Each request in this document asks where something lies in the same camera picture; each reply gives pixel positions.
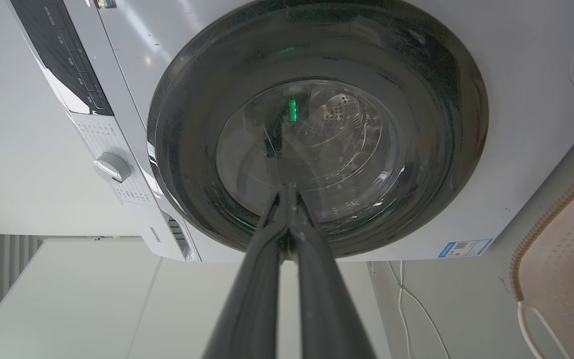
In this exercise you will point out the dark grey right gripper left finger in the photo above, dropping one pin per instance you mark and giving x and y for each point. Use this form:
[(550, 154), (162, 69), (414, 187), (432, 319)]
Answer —
[(252, 299)]

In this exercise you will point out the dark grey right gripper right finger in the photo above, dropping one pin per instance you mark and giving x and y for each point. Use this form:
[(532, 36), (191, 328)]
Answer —
[(327, 299)]

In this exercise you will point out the beige perforated laundry basket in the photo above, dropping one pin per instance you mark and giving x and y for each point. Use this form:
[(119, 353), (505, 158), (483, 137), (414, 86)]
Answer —
[(561, 264)]

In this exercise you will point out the white cabinet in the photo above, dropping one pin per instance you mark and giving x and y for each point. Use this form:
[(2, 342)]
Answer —
[(82, 304)]

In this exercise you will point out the round dark washing machine door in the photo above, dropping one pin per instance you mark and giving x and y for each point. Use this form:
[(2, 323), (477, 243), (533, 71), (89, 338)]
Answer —
[(317, 124)]

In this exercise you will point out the silver washing machine dial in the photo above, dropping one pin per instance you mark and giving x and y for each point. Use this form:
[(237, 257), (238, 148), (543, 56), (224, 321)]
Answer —
[(111, 167)]

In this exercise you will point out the white front-load washing machine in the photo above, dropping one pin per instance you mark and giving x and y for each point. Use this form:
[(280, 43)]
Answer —
[(516, 99)]

